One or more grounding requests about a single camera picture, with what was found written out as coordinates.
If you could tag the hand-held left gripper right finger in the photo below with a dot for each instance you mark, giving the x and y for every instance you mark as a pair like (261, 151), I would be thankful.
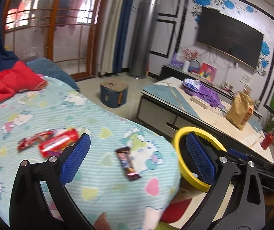
(199, 158)

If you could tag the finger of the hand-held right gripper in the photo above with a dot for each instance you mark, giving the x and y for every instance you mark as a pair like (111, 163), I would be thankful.
(237, 152)

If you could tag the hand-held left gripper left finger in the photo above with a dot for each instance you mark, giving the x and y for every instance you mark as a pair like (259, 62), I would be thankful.
(75, 158)

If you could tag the yellow trash bin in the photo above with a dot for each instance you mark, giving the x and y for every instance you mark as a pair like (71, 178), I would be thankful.
(189, 179)

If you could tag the brown chocolate bar wrapper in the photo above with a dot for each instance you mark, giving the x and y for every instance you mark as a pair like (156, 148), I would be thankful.
(126, 163)

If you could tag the person's left hand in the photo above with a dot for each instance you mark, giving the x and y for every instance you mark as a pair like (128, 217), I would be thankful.
(102, 222)

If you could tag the red cylindrical snack packet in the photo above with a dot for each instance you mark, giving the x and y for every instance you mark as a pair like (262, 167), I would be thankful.
(55, 143)

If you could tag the brown paper bag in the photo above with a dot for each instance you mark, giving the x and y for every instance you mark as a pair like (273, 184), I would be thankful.
(239, 110)

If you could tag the green potted plant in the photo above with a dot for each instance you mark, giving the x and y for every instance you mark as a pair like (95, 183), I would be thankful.
(272, 123)

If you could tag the red shiny flat wrapper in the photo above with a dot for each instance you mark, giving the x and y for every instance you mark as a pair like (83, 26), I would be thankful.
(29, 141)

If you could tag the cartoon cat printed blanket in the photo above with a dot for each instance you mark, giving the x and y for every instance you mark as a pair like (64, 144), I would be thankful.
(103, 115)

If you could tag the white power strip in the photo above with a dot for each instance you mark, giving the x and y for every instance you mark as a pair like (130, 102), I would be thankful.
(200, 101)

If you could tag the red cloth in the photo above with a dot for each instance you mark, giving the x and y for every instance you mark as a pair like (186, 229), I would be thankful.
(176, 210)

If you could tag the purple cloth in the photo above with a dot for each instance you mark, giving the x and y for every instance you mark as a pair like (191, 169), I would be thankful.
(206, 95)

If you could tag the marble top coffee table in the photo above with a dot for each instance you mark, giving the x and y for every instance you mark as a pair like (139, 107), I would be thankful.
(165, 93)

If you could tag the lime green cloth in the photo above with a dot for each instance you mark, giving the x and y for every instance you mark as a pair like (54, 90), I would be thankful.
(168, 226)

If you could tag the blue white tissue pack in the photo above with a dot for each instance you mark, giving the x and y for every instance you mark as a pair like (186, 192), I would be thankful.
(191, 83)

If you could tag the blue storage stool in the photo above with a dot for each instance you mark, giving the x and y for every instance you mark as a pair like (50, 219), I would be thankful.
(114, 93)

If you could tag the colourful painting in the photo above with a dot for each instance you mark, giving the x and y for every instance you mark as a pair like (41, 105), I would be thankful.
(207, 71)

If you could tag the round framed ornament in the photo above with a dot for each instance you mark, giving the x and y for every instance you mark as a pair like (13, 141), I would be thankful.
(194, 66)

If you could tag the black television stand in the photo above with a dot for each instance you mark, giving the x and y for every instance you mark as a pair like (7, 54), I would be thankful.
(170, 70)

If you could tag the white cup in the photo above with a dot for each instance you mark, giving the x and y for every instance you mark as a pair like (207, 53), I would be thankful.
(186, 66)

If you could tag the purple box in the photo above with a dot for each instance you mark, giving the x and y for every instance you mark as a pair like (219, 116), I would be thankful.
(176, 61)

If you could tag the red garment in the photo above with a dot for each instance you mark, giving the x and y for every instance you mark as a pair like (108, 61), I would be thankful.
(5, 83)

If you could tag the wooden framed glass door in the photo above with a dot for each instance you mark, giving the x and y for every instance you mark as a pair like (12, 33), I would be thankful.
(55, 28)

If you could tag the beige curtain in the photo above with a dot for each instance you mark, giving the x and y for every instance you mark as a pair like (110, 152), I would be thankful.
(110, 28)

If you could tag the silver tower air conditioner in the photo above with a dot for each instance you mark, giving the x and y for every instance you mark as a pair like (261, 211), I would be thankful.
(144, 36)

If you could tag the wall mounted television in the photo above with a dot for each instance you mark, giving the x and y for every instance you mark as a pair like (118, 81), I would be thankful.
(230, 36)

